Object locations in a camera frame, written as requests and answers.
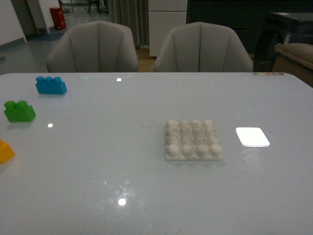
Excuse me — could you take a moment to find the coloured dot sticker strip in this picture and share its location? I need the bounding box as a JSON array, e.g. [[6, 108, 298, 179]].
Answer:
[[252, 72, 285, 76]]

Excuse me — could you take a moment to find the white studded base plate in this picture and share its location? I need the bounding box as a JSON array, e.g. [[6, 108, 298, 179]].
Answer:
[[166, 119, 224, 161]]

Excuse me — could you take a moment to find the grey curtain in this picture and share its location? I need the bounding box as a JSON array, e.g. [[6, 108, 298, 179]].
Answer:
[[108, 0, 150, 48]]

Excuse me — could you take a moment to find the blue toy block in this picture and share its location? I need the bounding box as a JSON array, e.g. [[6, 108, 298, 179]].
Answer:
[[36, 76, 67, 94]]

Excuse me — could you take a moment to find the right grey armchair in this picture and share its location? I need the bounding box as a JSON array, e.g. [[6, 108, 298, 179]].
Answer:
[[154, 22, 253, 72]]

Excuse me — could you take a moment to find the yellow toy block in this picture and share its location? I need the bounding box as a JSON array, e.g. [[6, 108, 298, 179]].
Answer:
[[0, 139, 15, 164]]

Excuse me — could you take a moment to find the red fire extinguisher box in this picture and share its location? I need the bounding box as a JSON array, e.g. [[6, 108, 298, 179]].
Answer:
[[49, 7, 67, 30]]

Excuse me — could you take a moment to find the white cabinet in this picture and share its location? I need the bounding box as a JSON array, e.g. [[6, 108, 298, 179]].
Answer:
[[148, 0, 188, 57]]

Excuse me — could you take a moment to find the green toy block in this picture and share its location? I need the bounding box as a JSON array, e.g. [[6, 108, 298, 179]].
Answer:
[[4, 100, 36, 122]]

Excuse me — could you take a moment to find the black side table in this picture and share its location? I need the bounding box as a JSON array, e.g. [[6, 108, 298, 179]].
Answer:
[[253, 12, 313, 72]]

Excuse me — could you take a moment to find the left grey armchair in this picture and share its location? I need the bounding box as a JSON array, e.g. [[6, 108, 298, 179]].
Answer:
[[46, 21, 138, 72]]

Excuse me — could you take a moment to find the grey armchair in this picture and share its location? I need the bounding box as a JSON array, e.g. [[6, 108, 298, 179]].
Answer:
[[154, 22, 253, 72], [46, 21, 138, 72]]

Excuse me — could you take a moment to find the brown sofa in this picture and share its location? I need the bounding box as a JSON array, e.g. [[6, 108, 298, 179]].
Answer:
[[272, 43, 313, 87]]

